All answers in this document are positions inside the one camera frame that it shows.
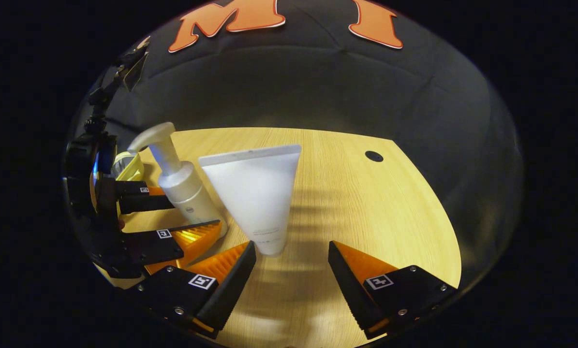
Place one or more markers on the white pump bottle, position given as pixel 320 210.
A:
pixel 185 188

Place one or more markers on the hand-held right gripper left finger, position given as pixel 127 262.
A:
pixel 230 290

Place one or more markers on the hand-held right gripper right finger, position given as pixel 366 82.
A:
pixel 349 290

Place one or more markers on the white squeeze tube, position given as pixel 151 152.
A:
pixel 259 193

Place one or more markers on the pale yellow suitcase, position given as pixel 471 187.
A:
pixel 131 169

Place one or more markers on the round black table grommet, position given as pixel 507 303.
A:
pixel 374 156

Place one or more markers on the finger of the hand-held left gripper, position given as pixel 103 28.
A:
pixel 134 200
pixel 148 246

